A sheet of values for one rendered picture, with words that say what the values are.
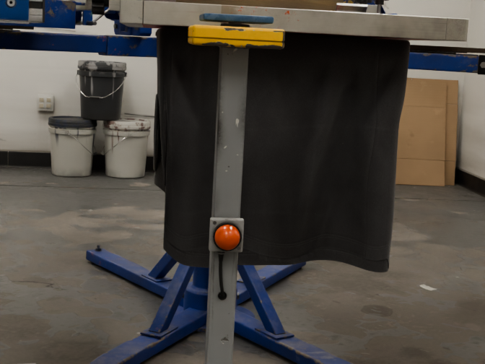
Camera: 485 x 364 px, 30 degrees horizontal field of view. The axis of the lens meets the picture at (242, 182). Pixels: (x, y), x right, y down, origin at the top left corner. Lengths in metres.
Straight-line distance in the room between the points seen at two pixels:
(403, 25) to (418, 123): 4.90
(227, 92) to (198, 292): 1.74
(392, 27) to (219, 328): 0.58
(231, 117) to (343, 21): 0.31
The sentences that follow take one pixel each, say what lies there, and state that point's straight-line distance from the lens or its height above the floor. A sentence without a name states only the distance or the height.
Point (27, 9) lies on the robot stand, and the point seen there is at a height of 0.96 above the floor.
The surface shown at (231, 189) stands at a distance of 1.33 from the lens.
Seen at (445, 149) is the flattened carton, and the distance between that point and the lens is 6.53.
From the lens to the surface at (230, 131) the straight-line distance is 1.32.
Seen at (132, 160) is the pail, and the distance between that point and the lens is 5.94.
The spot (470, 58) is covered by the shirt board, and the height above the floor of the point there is 0.92.
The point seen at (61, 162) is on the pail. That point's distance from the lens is 5.95.
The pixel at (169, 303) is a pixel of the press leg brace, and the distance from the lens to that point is 2.80.
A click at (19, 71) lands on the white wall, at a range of 6.29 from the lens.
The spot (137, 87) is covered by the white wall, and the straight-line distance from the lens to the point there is 6.24.
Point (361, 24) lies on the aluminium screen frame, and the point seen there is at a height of 0.97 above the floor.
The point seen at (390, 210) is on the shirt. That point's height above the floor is 0.64.
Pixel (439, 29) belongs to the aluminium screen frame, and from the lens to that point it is 1.58.
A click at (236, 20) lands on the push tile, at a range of 1.29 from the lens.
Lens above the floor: 0.94
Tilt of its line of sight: 9 degrees down
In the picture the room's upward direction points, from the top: 3 degrees clockwise
